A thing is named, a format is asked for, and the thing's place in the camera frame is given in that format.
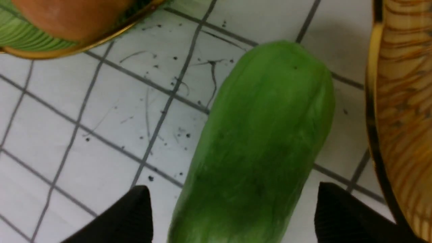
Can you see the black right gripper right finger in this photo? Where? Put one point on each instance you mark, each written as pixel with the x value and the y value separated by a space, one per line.
pixel 342 218

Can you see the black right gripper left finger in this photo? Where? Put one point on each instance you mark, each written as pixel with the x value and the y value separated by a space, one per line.
pixel 129 220

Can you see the green toy bitter gourd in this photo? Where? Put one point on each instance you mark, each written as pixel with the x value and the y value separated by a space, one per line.
pixel 268 123

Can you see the orange-brown toy potato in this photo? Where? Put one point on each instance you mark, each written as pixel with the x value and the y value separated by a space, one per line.
pixel 73 20

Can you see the white grid-pattern table mat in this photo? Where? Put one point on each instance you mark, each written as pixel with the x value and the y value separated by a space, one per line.
pixel 79 131

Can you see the amber transparent plastic plate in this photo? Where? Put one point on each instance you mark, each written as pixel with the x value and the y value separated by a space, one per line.
pixel 398 92

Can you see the green transparent plastic plate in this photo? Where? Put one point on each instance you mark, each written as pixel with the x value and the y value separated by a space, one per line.
pixel 21 38

